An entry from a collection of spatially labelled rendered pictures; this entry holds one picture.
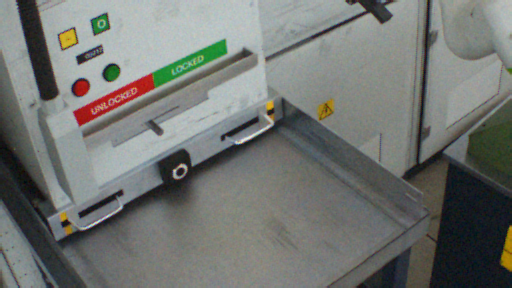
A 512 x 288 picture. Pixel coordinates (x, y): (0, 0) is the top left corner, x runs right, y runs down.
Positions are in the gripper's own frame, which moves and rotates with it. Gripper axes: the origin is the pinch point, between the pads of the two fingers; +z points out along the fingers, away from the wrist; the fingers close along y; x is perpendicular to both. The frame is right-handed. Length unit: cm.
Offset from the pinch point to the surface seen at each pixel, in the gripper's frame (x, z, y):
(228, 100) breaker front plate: -28.3, -4.2, -19.6
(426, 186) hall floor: 73, 33, -101
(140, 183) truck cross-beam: -50, -1, -28
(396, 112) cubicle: 57, 8, -73
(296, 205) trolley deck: -31.5, 20.1, -19.5
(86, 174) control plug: -65, -2, -10
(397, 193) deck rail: -19.7, 30.6, -9.1
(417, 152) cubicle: 74, 21, -95
